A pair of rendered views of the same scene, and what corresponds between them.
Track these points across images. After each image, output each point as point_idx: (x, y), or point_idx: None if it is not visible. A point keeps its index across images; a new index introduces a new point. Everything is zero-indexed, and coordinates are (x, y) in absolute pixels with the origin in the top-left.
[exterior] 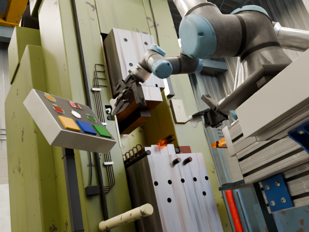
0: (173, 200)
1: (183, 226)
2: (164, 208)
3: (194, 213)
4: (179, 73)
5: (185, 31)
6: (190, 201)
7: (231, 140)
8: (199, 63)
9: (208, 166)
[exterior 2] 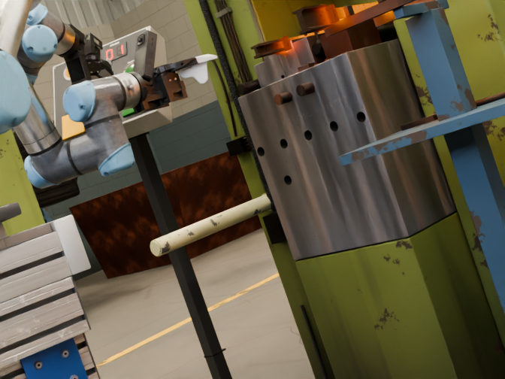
0: (295, 180)
1: (319, 227)
2: (281, 197)
3: (339, 201)
4: (39, 67)
5: None
6: (328, 177)
7: None
8: (27, 54)
9: (474, 23)
